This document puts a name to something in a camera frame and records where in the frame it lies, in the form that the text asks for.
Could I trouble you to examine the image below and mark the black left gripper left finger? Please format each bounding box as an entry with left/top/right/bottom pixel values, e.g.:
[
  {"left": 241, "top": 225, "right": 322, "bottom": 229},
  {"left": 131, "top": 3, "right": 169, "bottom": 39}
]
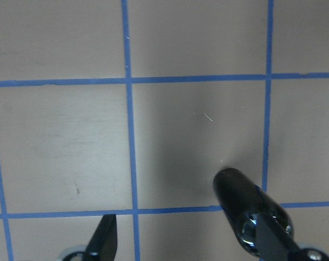
[{"left": 84, "top": 214, "right": 118, "bottom": 261}]

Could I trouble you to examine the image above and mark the dark glass wine bottle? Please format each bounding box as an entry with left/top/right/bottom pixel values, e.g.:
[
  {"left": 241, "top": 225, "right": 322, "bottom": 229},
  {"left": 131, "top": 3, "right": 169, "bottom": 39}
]
[{"left": 213, "top": 168, "right": 290, "bottom": 258}]

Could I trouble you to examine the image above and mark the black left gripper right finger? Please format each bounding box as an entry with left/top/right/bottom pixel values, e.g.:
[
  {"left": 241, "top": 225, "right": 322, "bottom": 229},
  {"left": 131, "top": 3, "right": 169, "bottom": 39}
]
[{"left": 255, "top": 212, "right": 303, "bottom": 260}]

